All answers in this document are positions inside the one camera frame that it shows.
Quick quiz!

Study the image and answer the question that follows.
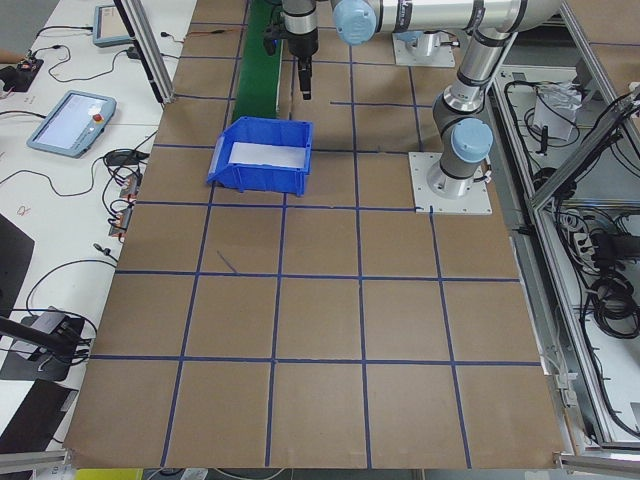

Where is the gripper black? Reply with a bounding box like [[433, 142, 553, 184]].
[[264, 23, 319, 100]]

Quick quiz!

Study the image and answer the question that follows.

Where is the teach pendant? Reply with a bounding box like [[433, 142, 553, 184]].
[[26, 90, 117, 158], [92, 4, 132, 48]]

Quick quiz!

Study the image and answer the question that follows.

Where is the near teach pendant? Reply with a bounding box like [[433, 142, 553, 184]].
[[26, 90, 117, 158]]

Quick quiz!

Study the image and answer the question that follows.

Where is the far teach pendant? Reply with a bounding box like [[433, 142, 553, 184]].
[[92, 4, 132, 48]]

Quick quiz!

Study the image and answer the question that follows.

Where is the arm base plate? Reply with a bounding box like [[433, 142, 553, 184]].
[[408, 152, 492, 216], [392, 31, 459, 68]]

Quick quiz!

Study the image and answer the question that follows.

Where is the green conveyor belt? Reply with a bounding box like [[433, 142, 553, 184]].
[[232, 1, 282, 120]]

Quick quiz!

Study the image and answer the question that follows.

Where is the aluminium frame post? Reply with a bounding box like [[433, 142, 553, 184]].
[[114, 0, 175, 105]]

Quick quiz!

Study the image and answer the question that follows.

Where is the blue source bin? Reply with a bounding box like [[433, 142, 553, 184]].
[[206, 116, 314, 196]]

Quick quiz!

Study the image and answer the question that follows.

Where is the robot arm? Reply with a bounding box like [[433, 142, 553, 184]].
[[331, 0, 560, 200], [394, 30, 460, 58]]

